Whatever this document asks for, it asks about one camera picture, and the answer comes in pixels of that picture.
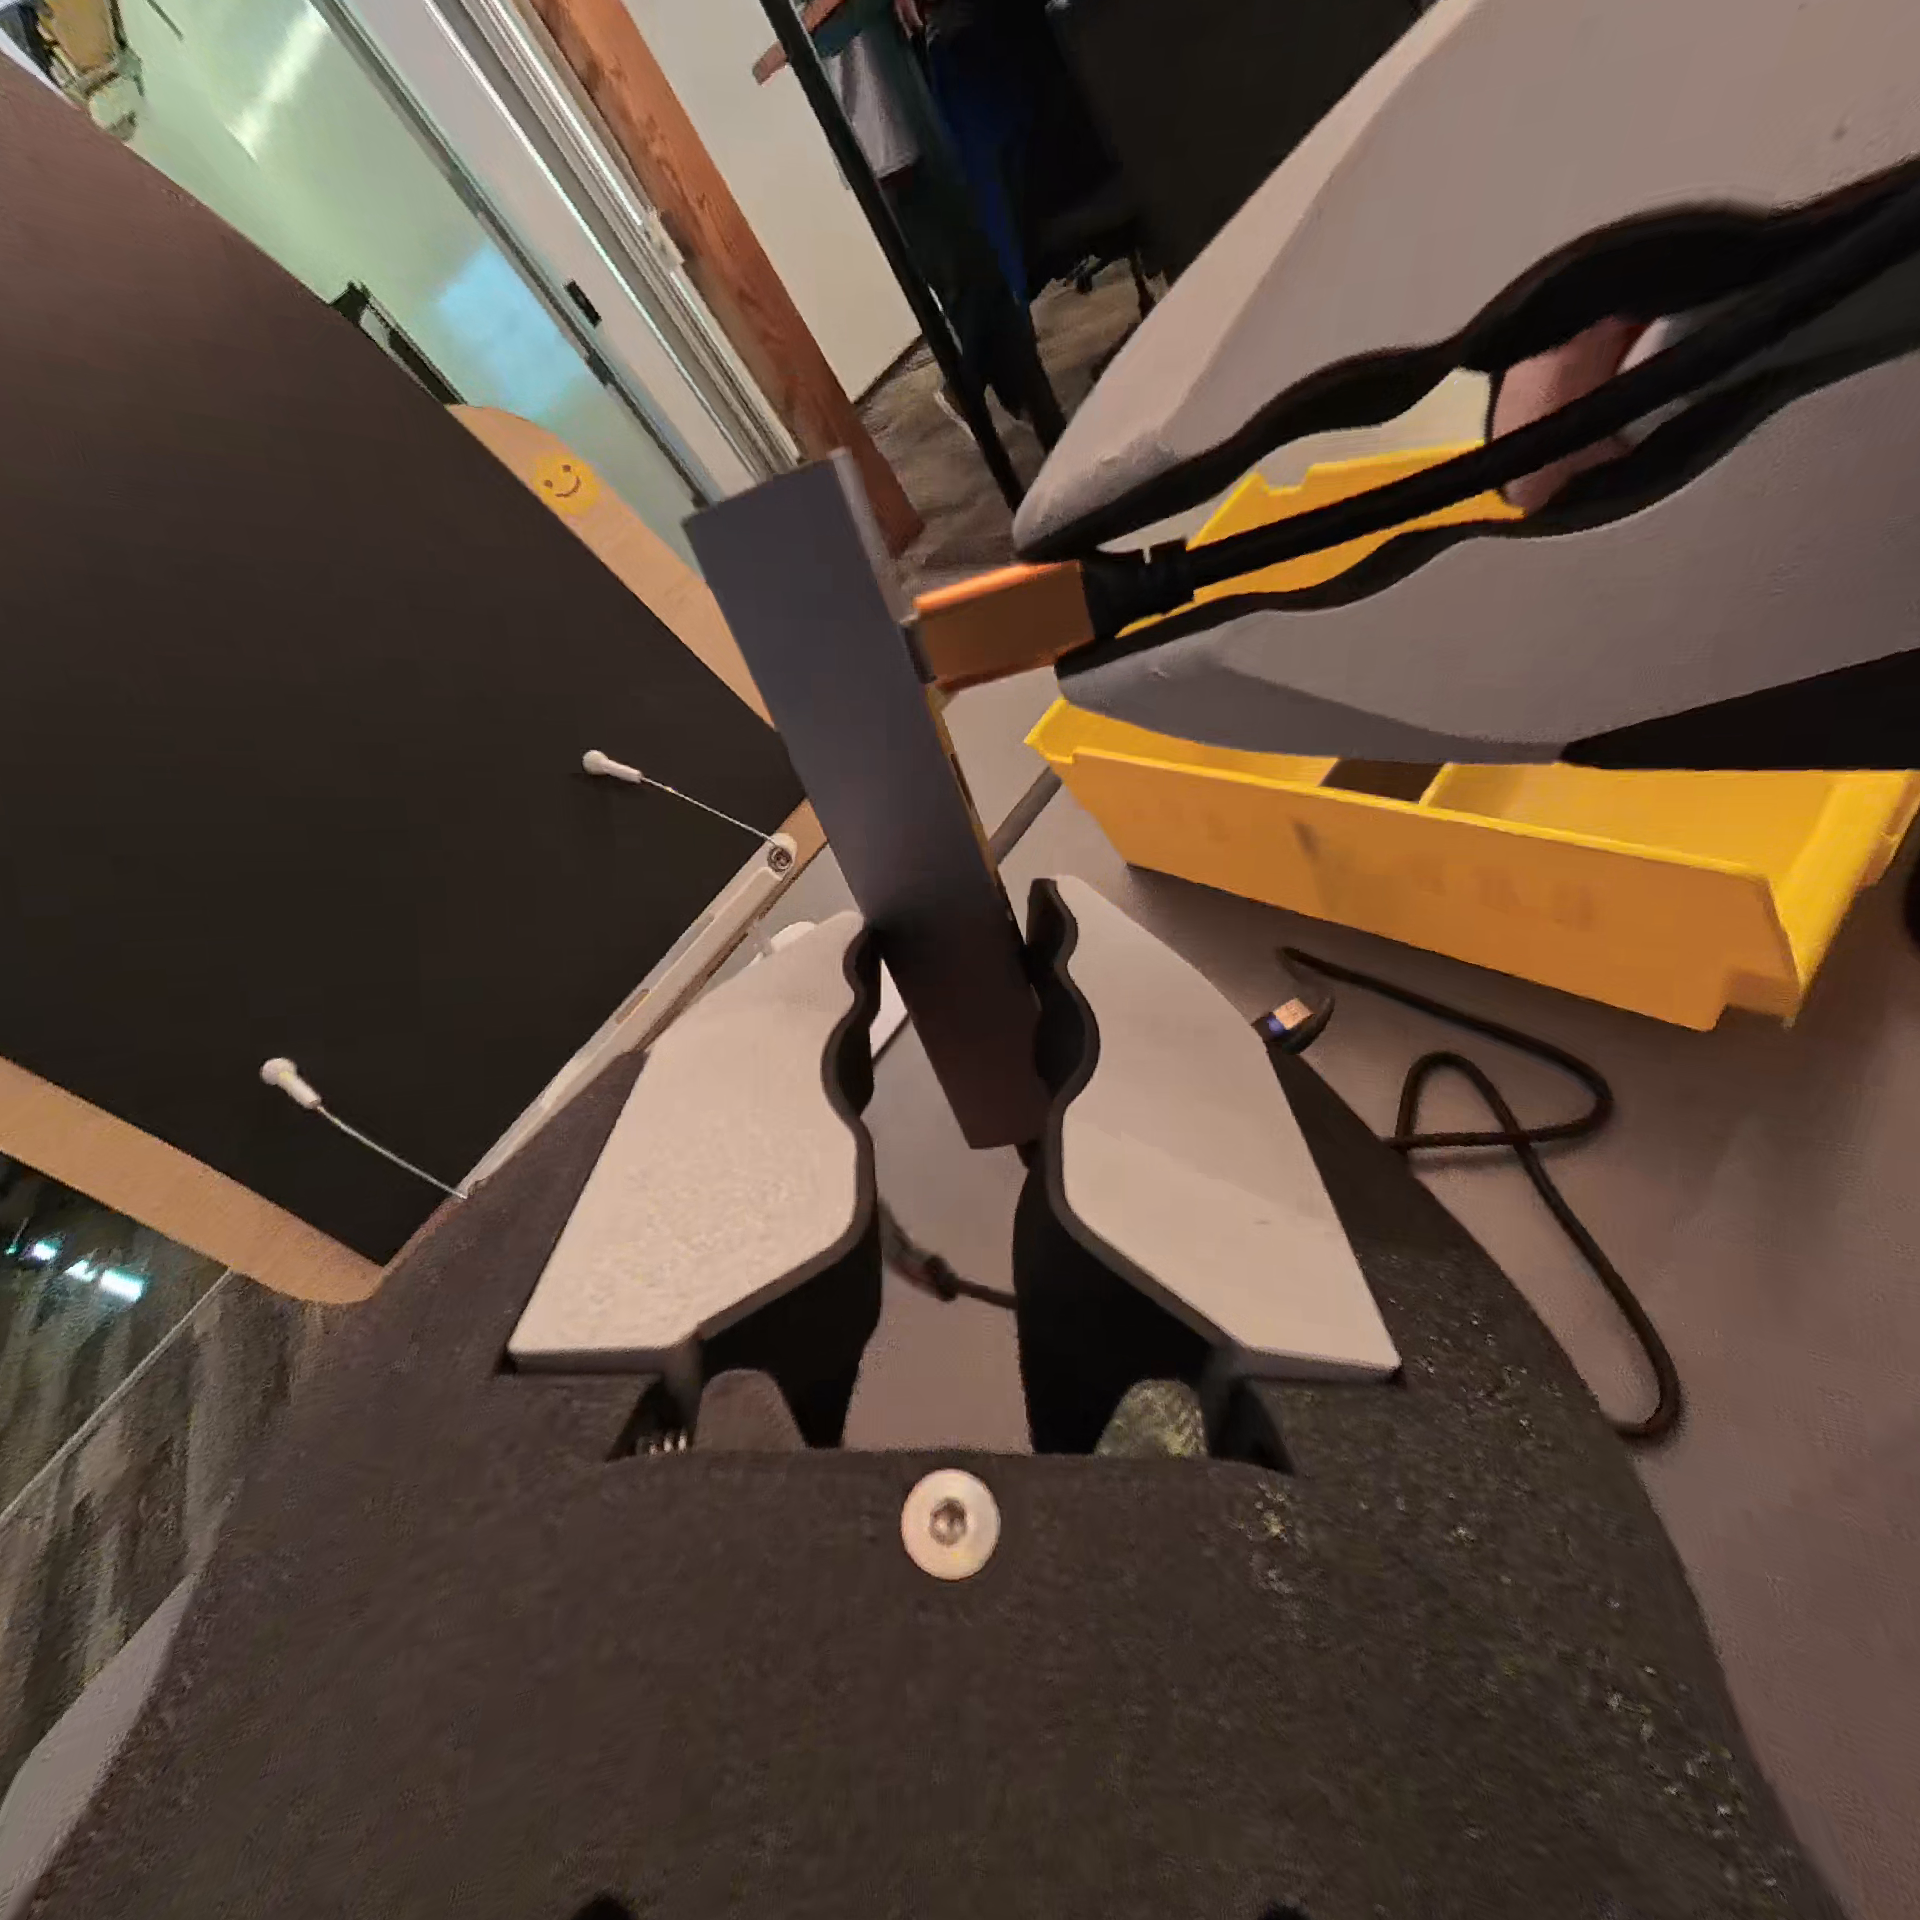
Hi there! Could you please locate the white pin with wire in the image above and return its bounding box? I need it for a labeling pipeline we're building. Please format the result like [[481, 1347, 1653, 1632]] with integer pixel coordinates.
[[582, 746, 782, 850], [259, 1054, 471, 1201]]

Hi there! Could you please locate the black cable with blue-ringed plugs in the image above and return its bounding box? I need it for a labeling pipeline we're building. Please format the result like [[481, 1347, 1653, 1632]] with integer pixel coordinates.
[[1250, 943, 1684, 1446]]

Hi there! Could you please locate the person's right hand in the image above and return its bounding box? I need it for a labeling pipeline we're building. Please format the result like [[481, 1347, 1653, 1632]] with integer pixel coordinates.
[[1494, 312, 1653, 510]]

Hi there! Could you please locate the wooden post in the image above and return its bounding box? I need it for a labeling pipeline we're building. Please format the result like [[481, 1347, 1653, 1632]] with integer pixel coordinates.
[[525, 0, 923, 554]]

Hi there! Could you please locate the grey usb hub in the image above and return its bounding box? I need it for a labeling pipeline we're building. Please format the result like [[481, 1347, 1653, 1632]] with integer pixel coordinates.
[[681, 452, 1050, 1152]]

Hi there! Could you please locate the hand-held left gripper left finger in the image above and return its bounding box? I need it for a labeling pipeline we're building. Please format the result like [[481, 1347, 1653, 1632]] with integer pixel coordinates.
[[507, 916, 886, 1378]]

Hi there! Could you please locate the black cable with copper plug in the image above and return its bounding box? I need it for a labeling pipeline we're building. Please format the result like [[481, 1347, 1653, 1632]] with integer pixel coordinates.
[[912, 157, 1920, 691]]

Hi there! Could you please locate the black hub cable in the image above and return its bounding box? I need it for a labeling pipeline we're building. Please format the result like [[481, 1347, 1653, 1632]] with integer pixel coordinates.
[[882, 1216, 1024, 1309]]

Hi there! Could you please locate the black divider panel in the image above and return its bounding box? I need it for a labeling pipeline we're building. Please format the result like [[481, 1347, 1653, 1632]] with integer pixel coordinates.
[[0, 59, 814, 1270]]

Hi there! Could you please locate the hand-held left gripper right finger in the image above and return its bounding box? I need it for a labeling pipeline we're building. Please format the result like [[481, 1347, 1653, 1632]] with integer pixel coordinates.
[[1024, 875, 1406, 1384]]

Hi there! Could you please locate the black office chair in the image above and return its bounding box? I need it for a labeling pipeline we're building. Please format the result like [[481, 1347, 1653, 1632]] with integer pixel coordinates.
[[1050, 0, 1428, 295]]

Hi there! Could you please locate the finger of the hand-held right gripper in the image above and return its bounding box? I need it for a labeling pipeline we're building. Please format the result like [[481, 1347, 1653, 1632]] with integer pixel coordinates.
[[1008, 0, 1920, 566], [1055, 337, 1920, 767]]

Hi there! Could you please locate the yellow plastic bin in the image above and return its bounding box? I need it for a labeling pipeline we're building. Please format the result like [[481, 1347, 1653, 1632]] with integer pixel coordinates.
[[1024, 438, 1920, 1036]]

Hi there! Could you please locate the black panel on wooden board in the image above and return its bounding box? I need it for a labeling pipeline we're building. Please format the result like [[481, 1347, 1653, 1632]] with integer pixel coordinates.
[[0, 402, 831, 1305]]

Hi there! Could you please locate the black metal pole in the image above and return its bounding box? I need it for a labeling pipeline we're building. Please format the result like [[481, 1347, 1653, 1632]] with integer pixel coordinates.
[[758, 0, 1050, 512]]

